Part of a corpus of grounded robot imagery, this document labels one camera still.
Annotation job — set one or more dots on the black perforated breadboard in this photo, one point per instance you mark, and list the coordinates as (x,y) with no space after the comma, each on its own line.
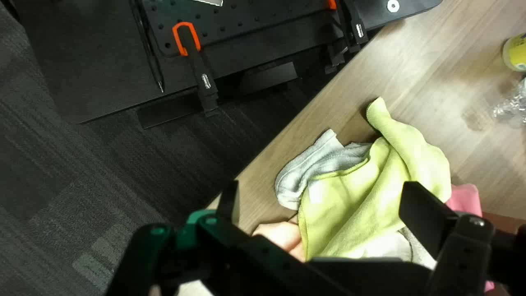
(248,21)

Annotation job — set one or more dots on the lime green microfiber cloth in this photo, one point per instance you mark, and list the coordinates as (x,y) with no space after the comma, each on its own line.
(356,202)

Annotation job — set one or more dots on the black bar clamp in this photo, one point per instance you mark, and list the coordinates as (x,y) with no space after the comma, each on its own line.
(356,29)

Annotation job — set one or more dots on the clear plastic bag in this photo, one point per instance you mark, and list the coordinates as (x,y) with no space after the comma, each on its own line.
(512,107)

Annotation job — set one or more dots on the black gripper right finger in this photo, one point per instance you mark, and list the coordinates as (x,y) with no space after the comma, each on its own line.
(466,256)

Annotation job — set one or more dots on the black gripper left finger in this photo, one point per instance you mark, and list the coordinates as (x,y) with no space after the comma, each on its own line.
(149,263)

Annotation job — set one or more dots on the peach printed cloth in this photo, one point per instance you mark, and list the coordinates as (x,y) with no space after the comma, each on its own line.
(280,235)

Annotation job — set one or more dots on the white terry towel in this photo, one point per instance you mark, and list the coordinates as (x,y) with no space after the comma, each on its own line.
(307,169)

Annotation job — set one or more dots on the pink cloth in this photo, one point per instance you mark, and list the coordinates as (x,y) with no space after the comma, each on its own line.
(466,199)

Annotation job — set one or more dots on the green tape roll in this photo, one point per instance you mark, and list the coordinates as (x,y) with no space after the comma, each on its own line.
(517,53)

